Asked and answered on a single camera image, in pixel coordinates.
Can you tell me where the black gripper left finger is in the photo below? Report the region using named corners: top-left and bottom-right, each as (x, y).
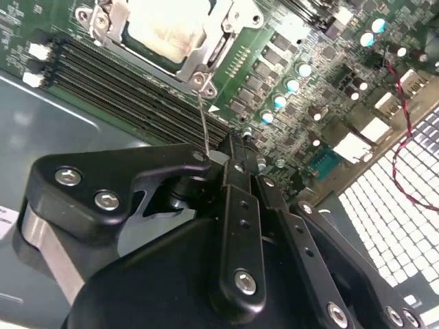
top-left (15, 135), bottom-right (268, 315)

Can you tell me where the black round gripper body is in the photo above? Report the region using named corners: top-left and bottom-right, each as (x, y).
top-left (60, 169), bottom-right (320, 329)

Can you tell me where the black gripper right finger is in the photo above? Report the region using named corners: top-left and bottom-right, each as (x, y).
top-left (239, 136), bottom-right (426, 329)

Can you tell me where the thin wire locking lever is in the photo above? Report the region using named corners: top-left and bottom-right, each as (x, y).
top-left (195, 91), bottom-right (214, 160)

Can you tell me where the metal socket cover frame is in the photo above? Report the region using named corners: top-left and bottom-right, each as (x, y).
top-left (102, 0), bottom-right (241, 83)

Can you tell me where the silver square CPU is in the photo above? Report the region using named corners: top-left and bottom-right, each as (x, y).
top-left (125, 0), bottom-right (209, 66)

